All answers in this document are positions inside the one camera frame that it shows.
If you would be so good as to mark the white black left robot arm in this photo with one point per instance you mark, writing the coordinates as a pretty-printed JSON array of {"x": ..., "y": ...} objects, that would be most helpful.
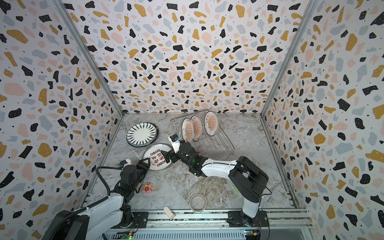
[{"x": 99, "y": 210}]

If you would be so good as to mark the pink eraser block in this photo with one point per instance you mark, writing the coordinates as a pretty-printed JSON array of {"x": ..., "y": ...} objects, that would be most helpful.
[{"x": 169, "y": 213}]

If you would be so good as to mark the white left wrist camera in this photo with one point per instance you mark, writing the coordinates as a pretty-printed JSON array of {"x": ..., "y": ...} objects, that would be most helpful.
[{"x": 124, "y": 163}]

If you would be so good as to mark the pink toy figure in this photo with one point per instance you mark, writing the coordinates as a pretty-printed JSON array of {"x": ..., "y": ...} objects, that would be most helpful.
[{"x": 147, "y": 188}]

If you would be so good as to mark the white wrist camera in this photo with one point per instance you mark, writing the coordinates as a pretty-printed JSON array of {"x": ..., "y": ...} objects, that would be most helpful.
[
  {"x": 175, "y": 142},
  {"x": 124, "y": 163}
]

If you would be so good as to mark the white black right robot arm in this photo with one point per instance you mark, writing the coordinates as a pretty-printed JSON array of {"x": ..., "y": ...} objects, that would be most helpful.
[{"x": 248, "y": 178}]

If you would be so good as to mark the orange sunburst plate rear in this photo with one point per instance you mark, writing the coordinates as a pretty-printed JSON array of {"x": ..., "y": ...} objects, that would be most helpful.
[{"x": 211, "y": 123}]

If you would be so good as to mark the aluminium corner post right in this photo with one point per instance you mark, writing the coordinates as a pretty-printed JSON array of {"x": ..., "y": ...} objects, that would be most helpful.
[{"x": 290, "y": 54}]

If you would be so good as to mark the aluminium corner post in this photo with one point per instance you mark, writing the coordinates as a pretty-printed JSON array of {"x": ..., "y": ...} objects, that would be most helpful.
[
  {"x": 65, "y": 16},
  {"x": 290, "y": 54}
]

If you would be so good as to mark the stainless wire dish rack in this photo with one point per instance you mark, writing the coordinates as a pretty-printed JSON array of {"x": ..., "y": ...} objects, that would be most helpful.
[{"x": 217, "y": 147}]

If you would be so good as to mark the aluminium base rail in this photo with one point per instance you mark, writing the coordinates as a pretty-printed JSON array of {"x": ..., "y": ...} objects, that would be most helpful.
[{"x": 269, "y": 224}]

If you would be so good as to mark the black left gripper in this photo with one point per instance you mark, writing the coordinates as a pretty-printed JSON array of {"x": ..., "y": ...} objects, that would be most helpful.
[{"x": 143, "y": 166}]

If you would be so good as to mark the white striped plate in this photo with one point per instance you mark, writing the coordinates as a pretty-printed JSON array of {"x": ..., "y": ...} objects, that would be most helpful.
[{"x": 142, "y": 134}]

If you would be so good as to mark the orange sunburst plate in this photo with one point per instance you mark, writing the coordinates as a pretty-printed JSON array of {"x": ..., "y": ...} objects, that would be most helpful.
[
  {"x": 187, "y": 130},
  {"x": 211, "y": 123},
  {"x": 197, "y": 127}
]

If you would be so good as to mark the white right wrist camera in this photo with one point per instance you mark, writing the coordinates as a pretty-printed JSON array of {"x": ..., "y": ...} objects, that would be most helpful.
[{"x": 175, "y": 142}]

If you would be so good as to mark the orange sunburst plate front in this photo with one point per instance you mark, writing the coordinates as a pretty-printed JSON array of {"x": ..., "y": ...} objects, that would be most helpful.
[{"x": 187, "y": 130}]

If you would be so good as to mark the aluminium corner post left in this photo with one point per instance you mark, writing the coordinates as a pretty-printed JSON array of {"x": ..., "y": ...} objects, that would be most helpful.
[{"x": 65, "y": 16}]

